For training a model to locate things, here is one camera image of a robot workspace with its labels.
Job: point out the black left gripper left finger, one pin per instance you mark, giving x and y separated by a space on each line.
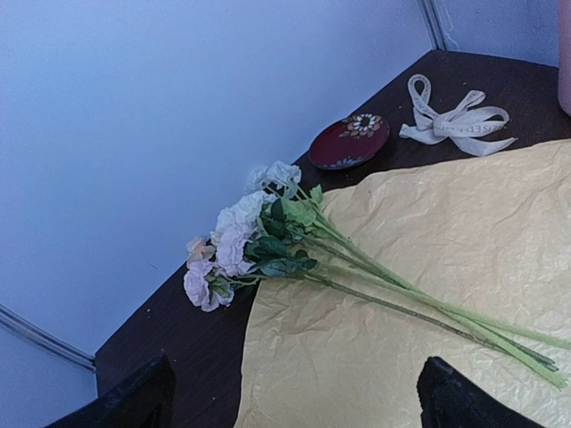
144 399

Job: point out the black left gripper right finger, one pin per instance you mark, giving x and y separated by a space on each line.
448 399

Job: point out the orange yellow wrapping paper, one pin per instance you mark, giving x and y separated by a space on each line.
491 235

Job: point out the orange flower bouquet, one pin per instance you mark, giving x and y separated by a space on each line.
278 231

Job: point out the grey printed ribbon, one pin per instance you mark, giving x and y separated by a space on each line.
466 125

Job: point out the pink cylindrical vase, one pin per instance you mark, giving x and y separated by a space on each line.
564 55

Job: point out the left aluminium frame post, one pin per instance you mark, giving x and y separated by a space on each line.
45 341

